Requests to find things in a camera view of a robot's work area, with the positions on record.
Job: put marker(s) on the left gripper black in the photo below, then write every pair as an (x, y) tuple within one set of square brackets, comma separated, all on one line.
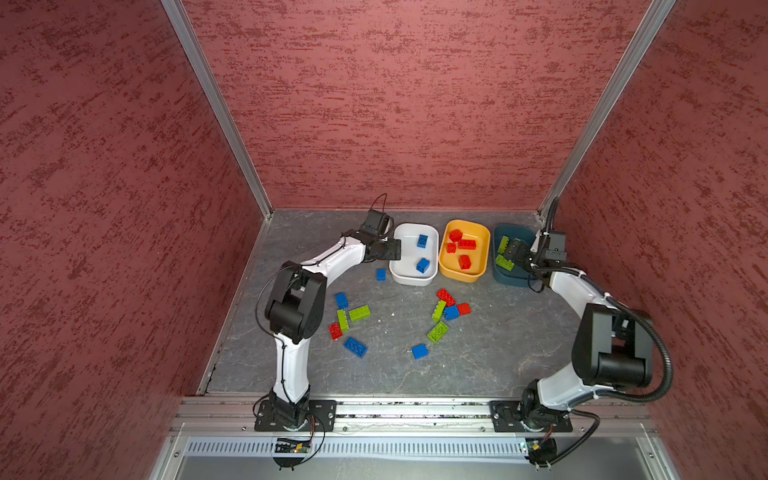
[(393, 250)]

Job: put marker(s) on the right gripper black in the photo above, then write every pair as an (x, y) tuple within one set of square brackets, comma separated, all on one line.
[(518, 257)]

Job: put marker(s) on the blue lego cube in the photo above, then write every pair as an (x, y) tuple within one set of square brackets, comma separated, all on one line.
[(422, 265)]

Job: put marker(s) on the red lego plate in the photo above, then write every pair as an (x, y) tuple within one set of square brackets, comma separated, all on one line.
[(467, 244)]

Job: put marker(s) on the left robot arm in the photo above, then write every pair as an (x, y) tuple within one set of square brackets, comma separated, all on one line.
[(295, 308)]

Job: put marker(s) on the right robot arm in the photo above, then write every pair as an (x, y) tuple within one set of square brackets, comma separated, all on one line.
[(616, 352)]

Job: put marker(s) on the teal plastic bin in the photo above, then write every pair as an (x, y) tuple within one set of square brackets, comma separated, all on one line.
[(518, 277)]

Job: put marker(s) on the white plastic bin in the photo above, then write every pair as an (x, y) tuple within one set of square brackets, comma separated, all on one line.
[(404, 271)]

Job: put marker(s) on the yellow plastic bin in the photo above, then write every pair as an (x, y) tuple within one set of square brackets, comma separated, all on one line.
[(448, 263)]

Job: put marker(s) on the red lego brick studded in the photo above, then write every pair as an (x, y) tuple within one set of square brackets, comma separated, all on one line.
[(446, 297)]

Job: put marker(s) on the green lego brick long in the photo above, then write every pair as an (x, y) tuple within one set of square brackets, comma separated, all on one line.
[(359, 313)]

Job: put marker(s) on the small red lego cube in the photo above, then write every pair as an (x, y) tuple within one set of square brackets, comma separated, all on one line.
[(463, 308)]

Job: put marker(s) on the green lego brick upright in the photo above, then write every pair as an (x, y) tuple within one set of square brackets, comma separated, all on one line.
[(439, 311)]

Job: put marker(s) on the narrow green lego brick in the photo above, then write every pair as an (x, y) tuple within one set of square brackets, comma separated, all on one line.
[(343, 321)]

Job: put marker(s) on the blue lego brick low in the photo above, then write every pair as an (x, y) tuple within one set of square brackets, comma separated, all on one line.
[(451, 313)]

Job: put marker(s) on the green lego brick flat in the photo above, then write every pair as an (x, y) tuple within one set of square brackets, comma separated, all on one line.
[(438, 332)]

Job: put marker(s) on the small red lego brick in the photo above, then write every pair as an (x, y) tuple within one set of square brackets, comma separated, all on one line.
[(335, 331)]

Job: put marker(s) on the large blue lego brick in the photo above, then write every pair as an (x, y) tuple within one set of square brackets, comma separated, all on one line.
[(356, 347)]

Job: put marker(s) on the blue square lego brick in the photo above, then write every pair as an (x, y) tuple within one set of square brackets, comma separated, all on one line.
[(420, 351)]

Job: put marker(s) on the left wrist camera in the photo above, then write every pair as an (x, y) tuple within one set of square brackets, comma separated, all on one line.
[(377, 223)]

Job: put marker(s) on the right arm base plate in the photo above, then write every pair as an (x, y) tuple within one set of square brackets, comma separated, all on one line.
[(511, 416)]

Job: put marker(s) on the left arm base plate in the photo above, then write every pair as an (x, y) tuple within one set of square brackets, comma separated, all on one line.
[(313, 415)]

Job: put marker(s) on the aluminium front rail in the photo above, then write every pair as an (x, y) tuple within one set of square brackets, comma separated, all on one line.
[(373, 416)]

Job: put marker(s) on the right corner aluminium post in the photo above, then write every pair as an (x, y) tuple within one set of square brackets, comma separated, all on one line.
[(647, 30)]

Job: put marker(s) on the corner aluminium post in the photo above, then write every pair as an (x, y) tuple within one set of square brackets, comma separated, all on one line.
[(647, 30), (183, 28)]

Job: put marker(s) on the left corner aluminium post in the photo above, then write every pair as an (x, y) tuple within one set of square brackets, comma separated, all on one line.
[(183, 28)]

